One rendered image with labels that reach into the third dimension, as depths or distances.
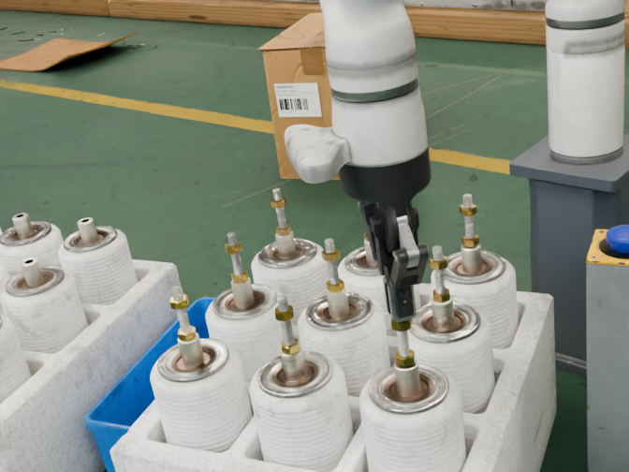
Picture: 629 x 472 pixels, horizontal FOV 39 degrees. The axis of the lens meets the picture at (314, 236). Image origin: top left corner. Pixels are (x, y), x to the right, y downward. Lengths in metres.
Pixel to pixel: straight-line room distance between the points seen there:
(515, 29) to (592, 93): 1.72
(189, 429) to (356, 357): 0.19
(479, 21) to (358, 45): 2.24
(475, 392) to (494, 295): 0.12
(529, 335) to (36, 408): 0.58
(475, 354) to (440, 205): 0.90
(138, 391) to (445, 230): 0.72
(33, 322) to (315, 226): 0.75
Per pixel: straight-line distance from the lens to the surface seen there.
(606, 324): 0.95
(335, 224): 1.76
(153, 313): 1.28
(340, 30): 0.68
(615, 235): 0.93
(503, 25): 2.87
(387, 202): 0.71
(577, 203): 1.17
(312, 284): 1.10
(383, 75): 0.68
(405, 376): 0.83
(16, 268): 1.34
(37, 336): 1.19
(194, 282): 1.64
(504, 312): 1.03
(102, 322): 1.21
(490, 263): 1.04
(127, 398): 1.21
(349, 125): 0.70
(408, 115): 0.70
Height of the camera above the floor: 0.76
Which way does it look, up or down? 26 degrees down
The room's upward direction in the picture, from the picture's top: 9 degrees counter-clockwise
